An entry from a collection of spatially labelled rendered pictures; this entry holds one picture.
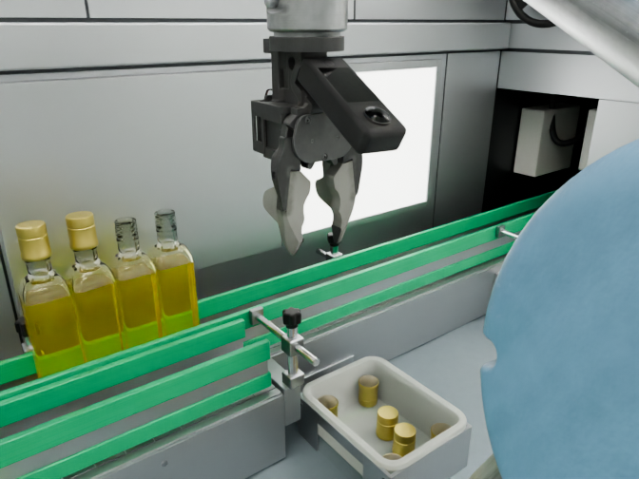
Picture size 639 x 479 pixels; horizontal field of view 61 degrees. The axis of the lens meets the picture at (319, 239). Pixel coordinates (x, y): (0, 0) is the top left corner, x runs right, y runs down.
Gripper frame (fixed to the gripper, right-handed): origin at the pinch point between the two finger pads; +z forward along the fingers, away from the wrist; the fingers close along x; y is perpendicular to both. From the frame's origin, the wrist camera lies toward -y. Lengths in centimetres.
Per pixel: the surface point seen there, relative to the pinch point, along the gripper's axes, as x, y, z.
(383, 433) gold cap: -17.7, 6.7, 40.0
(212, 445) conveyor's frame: 8.2, 14.0, 33.7
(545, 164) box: -106, 39, 16
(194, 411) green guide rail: 9.6, 15.8, 28.5
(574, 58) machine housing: -90, 27, -14
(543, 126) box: -102, 39, 5
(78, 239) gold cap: 18.1, 28.2, 4.9
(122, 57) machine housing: 5.1, 42.6, -16.2
